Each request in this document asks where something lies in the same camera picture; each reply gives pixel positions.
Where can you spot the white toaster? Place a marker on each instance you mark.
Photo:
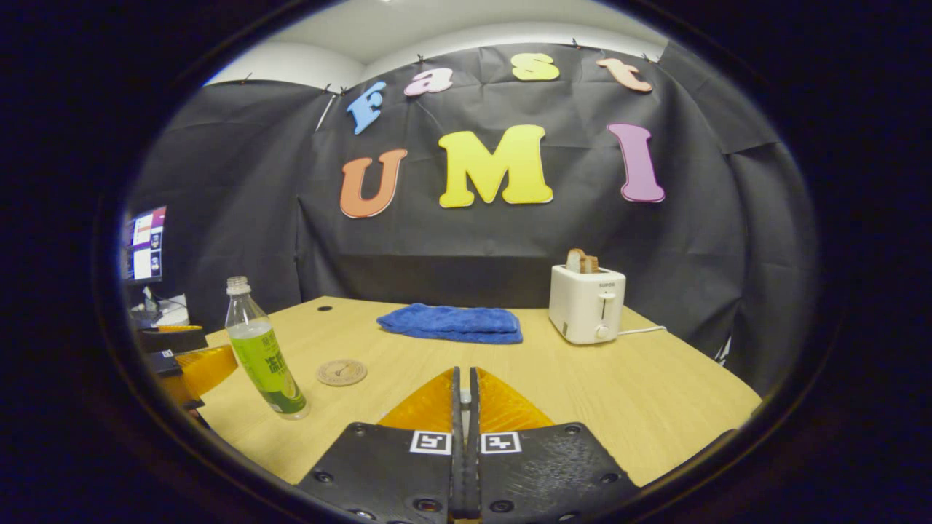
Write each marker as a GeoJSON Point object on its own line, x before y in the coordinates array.
{"type": "Point", "coordinates": [582, 306]}

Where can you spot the round wooden coaster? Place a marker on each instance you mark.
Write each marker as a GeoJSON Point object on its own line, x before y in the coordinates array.
{"type": "Point", "coordinates": [341, 372]}

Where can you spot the computer monitor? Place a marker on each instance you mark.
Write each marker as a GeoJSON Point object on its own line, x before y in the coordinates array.
{"type": "Point", "coordinates": [149, 247]}

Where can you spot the toasted bread slice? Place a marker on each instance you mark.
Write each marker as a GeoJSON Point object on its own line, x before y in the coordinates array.
{"type": "Point", "coordinates": [592, 264]}
{"type": "Point", "coordinates": [575, 262]}

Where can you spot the white side table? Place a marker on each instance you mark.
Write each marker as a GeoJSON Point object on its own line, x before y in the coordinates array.
{"type": "Point", "coordinates": [173, 313]}

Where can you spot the blue folded towel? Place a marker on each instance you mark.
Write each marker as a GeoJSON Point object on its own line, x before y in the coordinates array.
{"type": "Point", "coordinates": [451, 324]}

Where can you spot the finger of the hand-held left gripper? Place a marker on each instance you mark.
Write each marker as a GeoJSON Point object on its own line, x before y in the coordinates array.
{"type": "Point", "coordinates": [164, 362]}
{"type": "Point", "coordinates": [175, 340]}

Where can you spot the green label water bottle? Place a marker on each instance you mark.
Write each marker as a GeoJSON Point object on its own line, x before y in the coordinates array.
{"type": "Point", "coordinates": [266, 356]}

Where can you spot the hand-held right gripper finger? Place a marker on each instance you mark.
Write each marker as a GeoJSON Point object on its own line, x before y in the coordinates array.
{"type": "Point", "coordinates": [473, 480]}
{"type": "Point", "coordinates": [457, 480]}

